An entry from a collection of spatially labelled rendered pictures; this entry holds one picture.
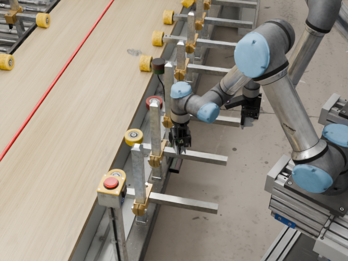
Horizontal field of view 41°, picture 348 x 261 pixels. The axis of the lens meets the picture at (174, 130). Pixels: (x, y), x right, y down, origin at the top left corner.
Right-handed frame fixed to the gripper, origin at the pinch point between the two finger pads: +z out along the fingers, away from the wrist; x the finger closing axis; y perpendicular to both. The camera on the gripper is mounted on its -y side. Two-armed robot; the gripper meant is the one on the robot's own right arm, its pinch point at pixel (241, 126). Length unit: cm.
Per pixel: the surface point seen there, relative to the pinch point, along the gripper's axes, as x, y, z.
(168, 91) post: -5.7, -34.0, -18.9
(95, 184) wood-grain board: -55, -52, -7
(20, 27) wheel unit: 57, -141, -4
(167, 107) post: -5.6, -34.4, -9.9
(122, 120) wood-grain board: -16, -53, -7
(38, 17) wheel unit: 53, -125, -15
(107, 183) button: -81, -34, -40
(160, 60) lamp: -3, -38, -33
